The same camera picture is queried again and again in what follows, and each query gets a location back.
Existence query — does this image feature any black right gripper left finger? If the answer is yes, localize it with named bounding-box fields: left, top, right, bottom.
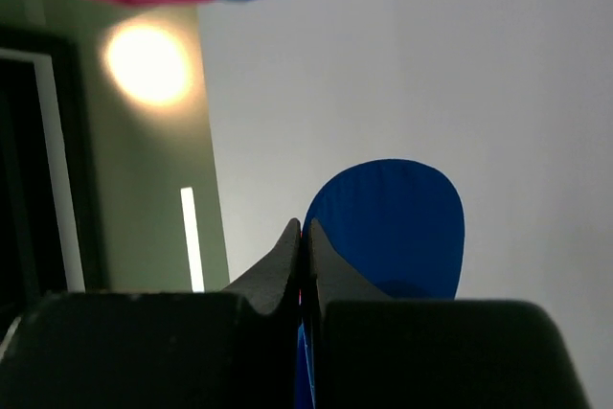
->
left=1, top=219, right=301, bottom=408

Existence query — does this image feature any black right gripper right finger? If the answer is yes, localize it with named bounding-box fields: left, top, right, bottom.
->
left=308, top=222, right=589, bottom=408

